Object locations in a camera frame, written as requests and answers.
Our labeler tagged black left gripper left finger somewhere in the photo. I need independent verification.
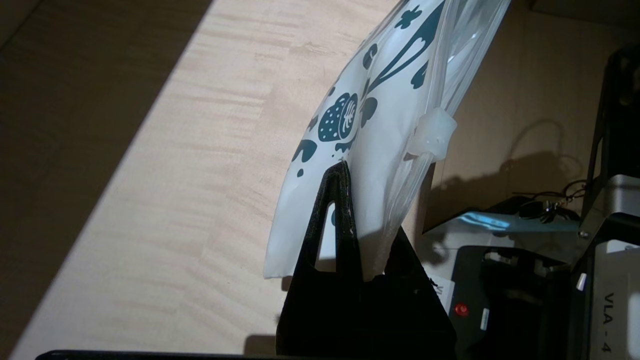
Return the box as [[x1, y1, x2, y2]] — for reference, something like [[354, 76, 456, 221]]
[[275, 160, 371, 354]]

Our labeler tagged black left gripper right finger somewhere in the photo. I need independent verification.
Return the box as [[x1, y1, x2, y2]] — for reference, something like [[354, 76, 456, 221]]
[[369, 226, 458, 357]]

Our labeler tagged white floral zip pouch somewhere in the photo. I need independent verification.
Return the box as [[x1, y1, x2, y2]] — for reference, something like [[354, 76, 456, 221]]
[[263, 0, 512, 281]]

